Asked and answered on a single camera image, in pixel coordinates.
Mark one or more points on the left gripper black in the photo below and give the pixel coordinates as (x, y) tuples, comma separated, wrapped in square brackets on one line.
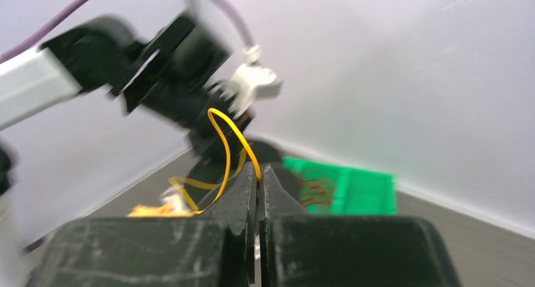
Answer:
[(174, 69)]

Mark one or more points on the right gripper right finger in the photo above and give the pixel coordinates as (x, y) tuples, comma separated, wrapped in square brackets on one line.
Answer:
[(299, 248)]

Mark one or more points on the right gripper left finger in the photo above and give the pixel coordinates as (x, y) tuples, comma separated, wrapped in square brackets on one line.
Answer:
[(214, 248)]

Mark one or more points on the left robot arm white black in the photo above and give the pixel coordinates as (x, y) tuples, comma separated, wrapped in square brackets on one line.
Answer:
[(76, 62)]

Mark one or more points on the yellow snack bag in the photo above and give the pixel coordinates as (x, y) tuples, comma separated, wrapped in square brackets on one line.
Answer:
[(174, 203)]

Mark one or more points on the green three-compartment bin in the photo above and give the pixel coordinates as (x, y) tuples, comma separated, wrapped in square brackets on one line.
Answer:
[(335, 189)]

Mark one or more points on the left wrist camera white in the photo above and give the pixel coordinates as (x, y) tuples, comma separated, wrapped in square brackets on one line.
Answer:
[(251, 80)]

